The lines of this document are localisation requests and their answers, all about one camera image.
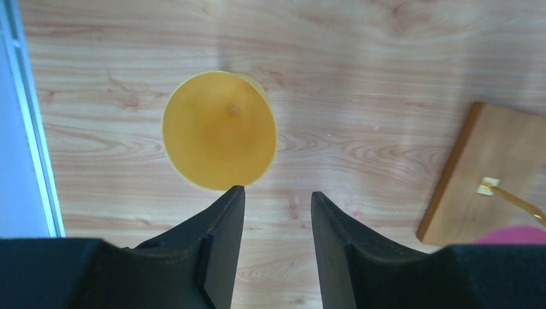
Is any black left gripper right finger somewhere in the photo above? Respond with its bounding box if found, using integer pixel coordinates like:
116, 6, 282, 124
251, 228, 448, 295
311, 191, 545, 308

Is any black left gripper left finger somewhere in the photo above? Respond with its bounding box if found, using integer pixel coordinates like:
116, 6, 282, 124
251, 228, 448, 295
1, 185, 245, 308

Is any pink wine glass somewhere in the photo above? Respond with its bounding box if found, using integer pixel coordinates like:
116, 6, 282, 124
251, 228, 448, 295
474, 225, 545, 245

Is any gold wire wine glass rack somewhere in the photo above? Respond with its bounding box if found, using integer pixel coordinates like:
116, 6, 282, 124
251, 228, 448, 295
416, 102, 545, 246

